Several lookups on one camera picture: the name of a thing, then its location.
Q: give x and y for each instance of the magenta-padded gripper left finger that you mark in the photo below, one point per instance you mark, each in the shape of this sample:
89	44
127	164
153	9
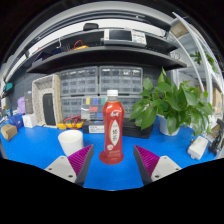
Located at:
61	166

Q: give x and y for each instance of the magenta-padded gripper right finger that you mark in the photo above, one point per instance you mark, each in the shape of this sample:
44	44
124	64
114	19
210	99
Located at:
163	166

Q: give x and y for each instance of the red drink bottle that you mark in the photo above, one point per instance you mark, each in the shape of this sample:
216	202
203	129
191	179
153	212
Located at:
113	120

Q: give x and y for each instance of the white cup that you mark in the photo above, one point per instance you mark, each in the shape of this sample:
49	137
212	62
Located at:
70	141

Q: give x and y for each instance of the white power adapter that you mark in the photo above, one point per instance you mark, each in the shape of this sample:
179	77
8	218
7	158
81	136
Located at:
197	147

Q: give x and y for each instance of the yellow multimeter with red leads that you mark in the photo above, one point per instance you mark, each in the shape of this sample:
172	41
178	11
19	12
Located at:
71	125
81	47

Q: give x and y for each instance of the black case with white label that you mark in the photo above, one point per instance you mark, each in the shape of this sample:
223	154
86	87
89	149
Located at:
136	130

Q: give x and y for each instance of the flat round red coaster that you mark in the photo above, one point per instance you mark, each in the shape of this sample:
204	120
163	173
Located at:
111	160

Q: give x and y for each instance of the small white box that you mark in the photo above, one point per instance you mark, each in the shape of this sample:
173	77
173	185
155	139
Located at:
29	120

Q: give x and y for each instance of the black speaker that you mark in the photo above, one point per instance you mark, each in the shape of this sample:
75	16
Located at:
49	109

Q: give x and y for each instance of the black stand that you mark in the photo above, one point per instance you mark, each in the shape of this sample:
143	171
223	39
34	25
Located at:
217	140

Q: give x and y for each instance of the blue box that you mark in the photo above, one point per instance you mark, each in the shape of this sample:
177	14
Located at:
16	121

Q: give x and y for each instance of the cabinet with coloured drawers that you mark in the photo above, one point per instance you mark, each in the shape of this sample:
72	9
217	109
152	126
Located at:
91	108

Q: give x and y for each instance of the potted green plant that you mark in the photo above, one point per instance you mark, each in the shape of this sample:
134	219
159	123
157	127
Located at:
173	100

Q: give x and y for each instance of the beige perforated tray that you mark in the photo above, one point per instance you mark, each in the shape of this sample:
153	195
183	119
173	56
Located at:
37	103

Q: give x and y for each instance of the dark grey upright box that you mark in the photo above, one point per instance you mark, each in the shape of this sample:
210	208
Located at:
29	102

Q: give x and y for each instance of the purple bag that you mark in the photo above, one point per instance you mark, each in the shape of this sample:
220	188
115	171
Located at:
21	106

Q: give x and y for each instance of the grey drawer cabinet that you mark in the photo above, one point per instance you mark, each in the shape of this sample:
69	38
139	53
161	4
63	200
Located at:
120	80
79	81

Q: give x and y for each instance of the teal device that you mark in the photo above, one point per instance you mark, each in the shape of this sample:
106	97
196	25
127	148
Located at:
9	87

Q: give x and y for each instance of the white shelf unit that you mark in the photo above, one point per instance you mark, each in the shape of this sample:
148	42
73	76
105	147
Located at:
208	76

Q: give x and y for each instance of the dark grey workbench shelf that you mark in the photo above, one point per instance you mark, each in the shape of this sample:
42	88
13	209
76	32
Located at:
106	56

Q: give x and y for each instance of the white oscilloscope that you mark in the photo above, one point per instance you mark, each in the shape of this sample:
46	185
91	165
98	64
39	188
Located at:
125	36

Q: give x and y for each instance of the black lamp head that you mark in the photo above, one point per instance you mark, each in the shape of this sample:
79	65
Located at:
90	26

